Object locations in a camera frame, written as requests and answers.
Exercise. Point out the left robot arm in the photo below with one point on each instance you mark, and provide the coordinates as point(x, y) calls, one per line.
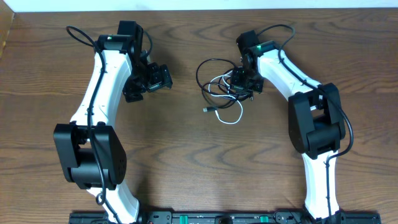
point(91, 155)

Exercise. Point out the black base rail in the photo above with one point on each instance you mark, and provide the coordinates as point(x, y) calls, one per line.
point(280, 216)

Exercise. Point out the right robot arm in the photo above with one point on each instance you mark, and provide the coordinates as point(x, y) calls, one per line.
point(316, 125)

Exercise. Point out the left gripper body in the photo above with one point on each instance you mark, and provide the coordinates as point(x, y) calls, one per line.
point(158, 79)

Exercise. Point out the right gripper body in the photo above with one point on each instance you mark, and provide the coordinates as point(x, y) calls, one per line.
point(244, 81)

